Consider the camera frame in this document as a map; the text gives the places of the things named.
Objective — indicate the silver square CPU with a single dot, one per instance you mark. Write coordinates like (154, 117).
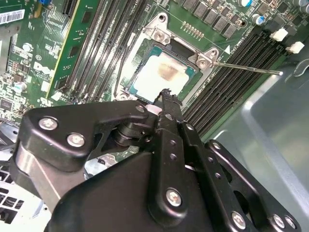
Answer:
(149, 79)

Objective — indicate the thin metal locking lever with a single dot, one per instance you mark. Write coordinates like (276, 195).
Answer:
(248, 68)
(117, 79)

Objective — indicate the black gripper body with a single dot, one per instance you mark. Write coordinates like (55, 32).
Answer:
(108, 205)

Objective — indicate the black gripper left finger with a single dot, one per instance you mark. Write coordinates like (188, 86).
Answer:
(72, 125)

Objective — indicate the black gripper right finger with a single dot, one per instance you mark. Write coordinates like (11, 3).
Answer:
(207, 169)

